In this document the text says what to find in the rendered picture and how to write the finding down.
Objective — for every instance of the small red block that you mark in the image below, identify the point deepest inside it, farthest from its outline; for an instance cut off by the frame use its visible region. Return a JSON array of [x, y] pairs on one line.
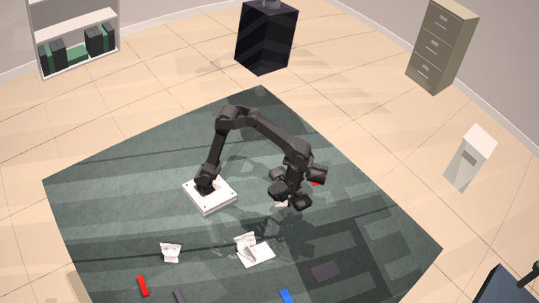
[[143, 286]]

